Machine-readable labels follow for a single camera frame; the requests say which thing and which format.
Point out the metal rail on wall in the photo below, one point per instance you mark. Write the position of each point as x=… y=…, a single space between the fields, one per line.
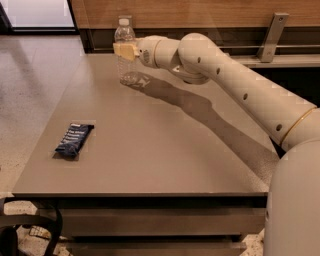
x=312 y=46

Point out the dark blue rxbar wrapper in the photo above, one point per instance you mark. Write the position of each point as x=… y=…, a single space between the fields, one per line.
x=74 y=139

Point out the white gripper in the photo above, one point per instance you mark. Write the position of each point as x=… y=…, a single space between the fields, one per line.
x=145 y=50

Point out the grey metal bracket right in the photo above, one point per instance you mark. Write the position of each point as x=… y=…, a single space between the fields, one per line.
x=267 y=50

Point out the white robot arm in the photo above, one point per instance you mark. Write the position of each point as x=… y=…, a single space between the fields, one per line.
x=292 y=221

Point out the clear plastic water bottle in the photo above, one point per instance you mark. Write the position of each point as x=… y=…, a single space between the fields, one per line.
x=127 y=72

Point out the grey table drawer unit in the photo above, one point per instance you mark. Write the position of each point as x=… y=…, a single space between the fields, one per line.
x=157 y=226

